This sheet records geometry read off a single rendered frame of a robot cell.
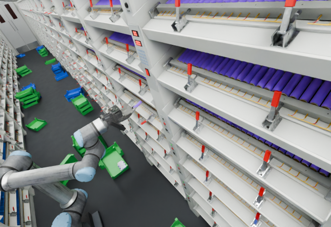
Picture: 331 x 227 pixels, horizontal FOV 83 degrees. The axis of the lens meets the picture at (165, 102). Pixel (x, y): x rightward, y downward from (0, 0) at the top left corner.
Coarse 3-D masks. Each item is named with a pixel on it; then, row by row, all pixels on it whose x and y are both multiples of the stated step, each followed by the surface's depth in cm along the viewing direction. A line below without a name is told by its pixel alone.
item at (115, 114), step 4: (112, 108) 110; (116, 108) 108; (108, 112) 107; (112, 112) 107; (116, 112) 107; (120, 112) 108; (100, 116) 106; (104, 116) 106; (108, 116) 106; (112, 116) 108; (116, 116) 107; (120, 116) 110; (104, 120) 105; (108, 120) 107; (112, 120) 109; (116, 120) 108; (108, 124) 108
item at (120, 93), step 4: (124, 88) 147; (120, 92) 147; (124, 92) 147; (120, 96) 148; (124, 96) 146; (128, 96) 143; (124, 100) 143; (128, 100) 140; (128, 104) 143; (136, 108) 130; (140, 108) 128; (140, 112) 126; (144, 112) 124; (148, 112) 122; (144, 116) 122; (148, 116) 120; (148, 120) 118; (156, 120) 114; (152, 124) 115; (156, 124) 113; (160, 124) 111; (160, 128) 109; (164, 132) 104
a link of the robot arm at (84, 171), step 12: (84, 156) 102; (96, 156) 103; (0, 168) 111; (48, 168) 102; (60, 168) 100; (72, 168) 98; (84, 168) 95; (96, 168) 101; (0, 180) 104; (12, 180) 104; (24, 180) 102; (36, 180) 101; (48, 180) 100; (60, 180) 100; (84, 180) 97
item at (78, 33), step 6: (78, 24) 173; (72, 30) 172; (78, 30) 170; (84, 30) 161; (72, 36) 174; (78, 36) 160; (84, 36) 155; (78, 42) 171; (84, 42) 148; (90, 42) 129; (90, 48) 145
